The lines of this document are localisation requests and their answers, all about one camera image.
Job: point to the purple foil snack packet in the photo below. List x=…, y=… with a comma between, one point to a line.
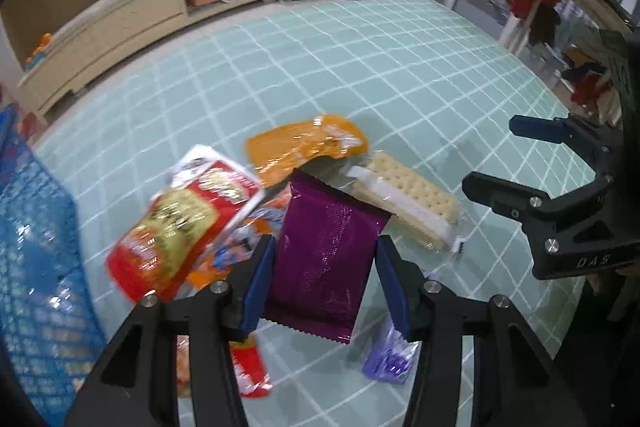
x=325, y=252

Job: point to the orange white snack packet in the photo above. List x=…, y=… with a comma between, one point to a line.
x=235, y=247

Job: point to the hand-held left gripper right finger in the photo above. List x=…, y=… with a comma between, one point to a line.
x=392, y=287

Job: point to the blue plastic basket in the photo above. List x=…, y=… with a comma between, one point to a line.
x=35, y=257

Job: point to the heap of oranges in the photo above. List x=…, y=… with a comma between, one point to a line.
x=39, y=49

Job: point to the large red snack packet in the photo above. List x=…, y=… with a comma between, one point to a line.
x=175, y=227

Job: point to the beige media cabinet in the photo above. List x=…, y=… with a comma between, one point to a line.
x=125, y=22

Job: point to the teal checked mat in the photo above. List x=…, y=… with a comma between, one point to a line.
x=350, y=72

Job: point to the small red snack packet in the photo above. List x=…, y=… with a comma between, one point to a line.
x=250, y=367

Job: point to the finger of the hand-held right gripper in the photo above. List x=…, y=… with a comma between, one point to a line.
x=535, y=127
x=500, y=194

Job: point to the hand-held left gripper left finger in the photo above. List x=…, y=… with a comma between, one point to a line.
x=257, y=282

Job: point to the clear cracker packet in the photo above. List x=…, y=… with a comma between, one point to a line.
x=405, y=192

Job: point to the purple chewing gum pack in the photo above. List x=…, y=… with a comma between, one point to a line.
x=390, y=359

